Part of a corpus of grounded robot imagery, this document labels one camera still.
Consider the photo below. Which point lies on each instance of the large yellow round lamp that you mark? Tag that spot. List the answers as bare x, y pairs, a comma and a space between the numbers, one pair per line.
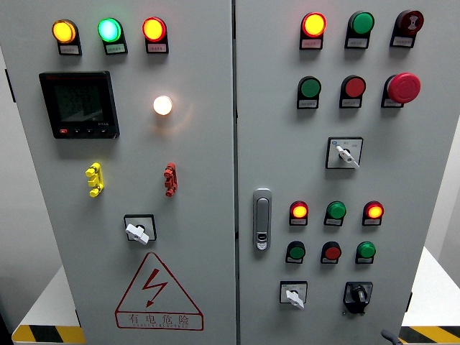
64, 31

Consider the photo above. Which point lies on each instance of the pale grey door with display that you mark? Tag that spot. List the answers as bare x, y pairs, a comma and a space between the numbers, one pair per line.
201, 143

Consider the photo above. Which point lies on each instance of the turn switch black knob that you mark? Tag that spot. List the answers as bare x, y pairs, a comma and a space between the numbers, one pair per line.
358, 295

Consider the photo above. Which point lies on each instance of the large red stop button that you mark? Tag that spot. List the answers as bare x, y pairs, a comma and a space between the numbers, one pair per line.
404, 87

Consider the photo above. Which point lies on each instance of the small red round lamp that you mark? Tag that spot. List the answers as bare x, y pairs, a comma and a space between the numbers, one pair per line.
374, 210
299, 210

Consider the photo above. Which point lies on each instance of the small green round lamp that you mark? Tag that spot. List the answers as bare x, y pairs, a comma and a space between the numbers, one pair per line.
336, 210
366, 250

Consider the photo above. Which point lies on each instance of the black door hinge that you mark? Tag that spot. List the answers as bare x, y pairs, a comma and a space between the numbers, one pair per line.
78, 318
409, 302
10, 86

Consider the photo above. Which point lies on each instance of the red warning triangle sign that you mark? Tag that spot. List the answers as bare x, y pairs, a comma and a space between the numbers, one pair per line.
158, 319

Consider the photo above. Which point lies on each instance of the dark red buzzer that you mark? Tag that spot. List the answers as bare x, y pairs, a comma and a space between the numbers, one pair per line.
410, 22

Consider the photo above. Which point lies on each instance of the black yellow striped tape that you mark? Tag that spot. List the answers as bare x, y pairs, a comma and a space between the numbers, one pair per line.
46, 335
435, 335

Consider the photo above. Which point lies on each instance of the flat green push button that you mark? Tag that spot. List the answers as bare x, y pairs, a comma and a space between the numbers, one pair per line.
311, 87

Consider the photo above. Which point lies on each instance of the small label plate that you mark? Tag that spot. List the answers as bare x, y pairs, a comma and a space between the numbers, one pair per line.
391, 103
157, 47
70, 50
328, 261
115, 48
298, 222
350, 102
293, 261
356, 42
308, 103
402, 41
371, 222
332, 222
311, 44
363, 261

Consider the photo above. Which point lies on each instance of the large red lamp beside button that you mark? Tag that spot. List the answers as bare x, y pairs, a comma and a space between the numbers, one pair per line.
313, 24

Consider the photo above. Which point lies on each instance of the large lit green lamp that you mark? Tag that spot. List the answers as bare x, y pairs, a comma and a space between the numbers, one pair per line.
109, 30

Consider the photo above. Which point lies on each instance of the white round lamp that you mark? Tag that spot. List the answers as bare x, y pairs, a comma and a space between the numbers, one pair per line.
162, 105

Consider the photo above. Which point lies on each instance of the flat red push button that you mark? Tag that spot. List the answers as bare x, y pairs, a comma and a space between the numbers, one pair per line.
354, 86

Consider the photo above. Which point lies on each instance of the small red push button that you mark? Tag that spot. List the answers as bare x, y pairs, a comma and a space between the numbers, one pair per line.
332, 252

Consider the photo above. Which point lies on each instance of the pale grey door with lock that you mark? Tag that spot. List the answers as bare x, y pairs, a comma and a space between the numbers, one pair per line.
280, 161

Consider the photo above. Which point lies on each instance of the black display meter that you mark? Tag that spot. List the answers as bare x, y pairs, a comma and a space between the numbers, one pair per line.
79, 104

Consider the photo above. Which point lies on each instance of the large green domed button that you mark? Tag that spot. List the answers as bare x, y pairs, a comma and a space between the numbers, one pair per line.
362, 23

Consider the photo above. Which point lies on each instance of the small green push button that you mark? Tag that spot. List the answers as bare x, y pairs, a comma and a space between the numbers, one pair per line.
297, 252

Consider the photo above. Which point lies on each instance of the large red lamp beside green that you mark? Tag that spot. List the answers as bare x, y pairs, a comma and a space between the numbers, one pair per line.
154, 29

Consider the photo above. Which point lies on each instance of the silver door lock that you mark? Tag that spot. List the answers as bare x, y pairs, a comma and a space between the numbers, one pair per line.
262, 215

